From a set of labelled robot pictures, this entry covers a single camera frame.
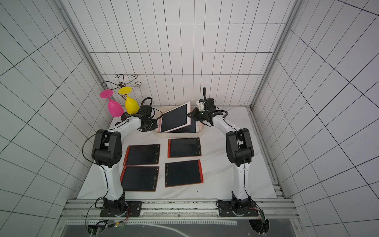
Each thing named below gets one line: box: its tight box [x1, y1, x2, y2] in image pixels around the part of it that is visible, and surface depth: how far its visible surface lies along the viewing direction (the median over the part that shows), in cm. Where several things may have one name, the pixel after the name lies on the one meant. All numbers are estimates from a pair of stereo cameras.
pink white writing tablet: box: [157, 101, 191, 133], surface depth 102 cm
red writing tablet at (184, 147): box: [167, 137, 202, 159], surface depth 97 cm
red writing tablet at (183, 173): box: [164, 159, 204, 188], surface depth 86 cm
